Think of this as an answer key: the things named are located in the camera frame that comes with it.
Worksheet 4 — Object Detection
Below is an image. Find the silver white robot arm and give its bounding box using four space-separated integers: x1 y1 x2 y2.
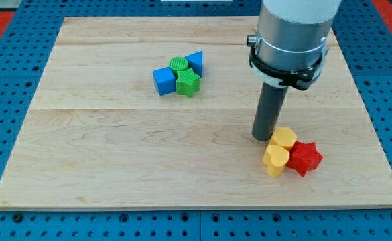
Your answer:
247 0 341 90

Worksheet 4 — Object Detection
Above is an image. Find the green star block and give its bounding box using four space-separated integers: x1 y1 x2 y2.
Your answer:
176 68 201 98

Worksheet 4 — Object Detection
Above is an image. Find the blue cube block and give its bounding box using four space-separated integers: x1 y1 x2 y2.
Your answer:
153 67 176 96

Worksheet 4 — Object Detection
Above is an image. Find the blue triangle block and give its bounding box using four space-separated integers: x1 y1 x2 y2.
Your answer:
184 51 203 77

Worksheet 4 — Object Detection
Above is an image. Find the green cylinder block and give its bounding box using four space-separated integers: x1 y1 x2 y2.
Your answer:
168 56 189 76

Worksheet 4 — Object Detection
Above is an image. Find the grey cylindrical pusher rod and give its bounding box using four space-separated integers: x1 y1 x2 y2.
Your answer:
252 83 288 141

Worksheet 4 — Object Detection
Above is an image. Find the yellow heart block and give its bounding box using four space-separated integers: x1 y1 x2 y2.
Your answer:
263 145 290 177

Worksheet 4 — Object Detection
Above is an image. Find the yellow hexagon block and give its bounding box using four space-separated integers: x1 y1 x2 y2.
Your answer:
269 127 298 151

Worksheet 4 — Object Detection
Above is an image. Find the light wooden board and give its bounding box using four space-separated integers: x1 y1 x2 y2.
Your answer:
0 17 392 211

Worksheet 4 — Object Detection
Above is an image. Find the red star block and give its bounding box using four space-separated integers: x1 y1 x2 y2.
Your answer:
286 141 323 177

